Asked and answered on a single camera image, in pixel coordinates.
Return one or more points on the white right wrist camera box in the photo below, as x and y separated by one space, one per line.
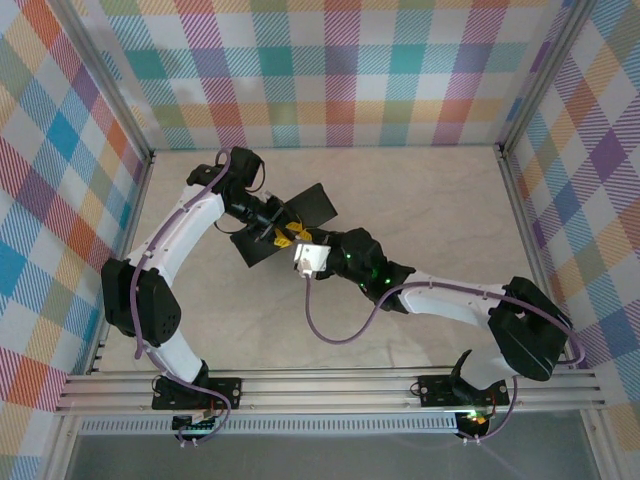
311 257

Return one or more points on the aluminium side rail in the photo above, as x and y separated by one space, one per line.
520 210
140 190

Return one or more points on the black box with painting lid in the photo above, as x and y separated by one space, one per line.
312 205

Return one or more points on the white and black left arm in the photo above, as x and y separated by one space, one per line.
175 230

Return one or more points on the green circuit board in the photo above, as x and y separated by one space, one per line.
192 425

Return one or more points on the aluminium frame post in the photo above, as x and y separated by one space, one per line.
545 75
106 75

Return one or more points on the circuit board with orange part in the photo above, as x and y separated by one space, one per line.
480 419

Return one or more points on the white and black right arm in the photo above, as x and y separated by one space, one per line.
450 305

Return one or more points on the long aluminium mounting rail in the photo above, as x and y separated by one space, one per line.
325 390

